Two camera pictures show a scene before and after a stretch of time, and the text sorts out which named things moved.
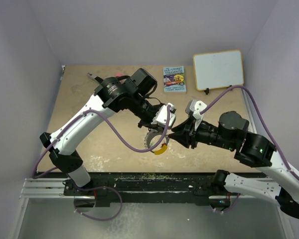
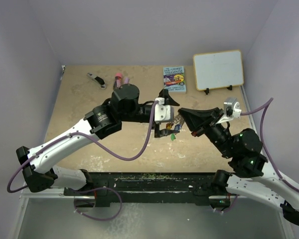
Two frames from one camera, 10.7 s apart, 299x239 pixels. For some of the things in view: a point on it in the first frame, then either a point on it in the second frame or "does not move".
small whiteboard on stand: (218, 69) does not move
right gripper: (189, 135) -> (192, 116)
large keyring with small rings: (151, 135) -> (179, 119)
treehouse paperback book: (174, 80) does not move
